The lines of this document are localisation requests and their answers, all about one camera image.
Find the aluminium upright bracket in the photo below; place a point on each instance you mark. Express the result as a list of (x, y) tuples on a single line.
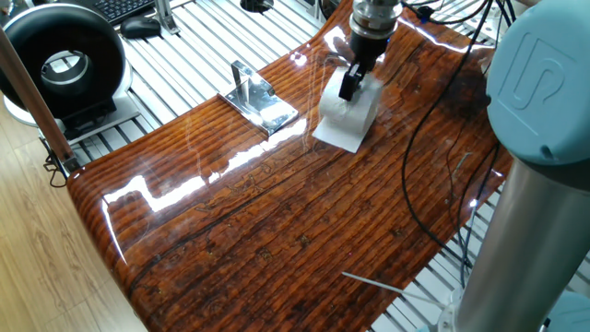
[(165, 16)]

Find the black computer keyboard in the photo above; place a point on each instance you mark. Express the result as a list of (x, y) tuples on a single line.
[(122, 9)]

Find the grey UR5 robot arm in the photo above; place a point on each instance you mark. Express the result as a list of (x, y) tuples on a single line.
[(539, 83)]

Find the glossy wood pattern mat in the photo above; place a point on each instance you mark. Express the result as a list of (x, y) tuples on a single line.
[(276, 221)]

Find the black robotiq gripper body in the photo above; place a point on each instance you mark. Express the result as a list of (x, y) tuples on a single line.
[(369, 50)]

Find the brown wooden pole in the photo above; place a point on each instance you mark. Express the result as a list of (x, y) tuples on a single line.
[(37, 106)]

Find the white toilet paper roll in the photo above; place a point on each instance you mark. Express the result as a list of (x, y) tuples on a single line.
[(350, 121)]

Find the silver wrist coupling flange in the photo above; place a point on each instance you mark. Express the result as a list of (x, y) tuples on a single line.
[(374, 18)]

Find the silver perforated mounting plate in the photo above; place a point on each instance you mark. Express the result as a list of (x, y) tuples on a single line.
[(479, 27)]

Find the black round disc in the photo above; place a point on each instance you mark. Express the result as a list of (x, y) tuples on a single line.
[(256, 4)]

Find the black computer mouse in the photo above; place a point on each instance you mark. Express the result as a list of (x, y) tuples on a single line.
[(140, 27)]

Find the chrome toilet paper holder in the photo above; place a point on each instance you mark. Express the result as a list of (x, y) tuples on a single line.
[(263, 108)]

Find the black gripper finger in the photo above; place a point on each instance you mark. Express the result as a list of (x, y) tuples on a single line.
[(350, 85)]

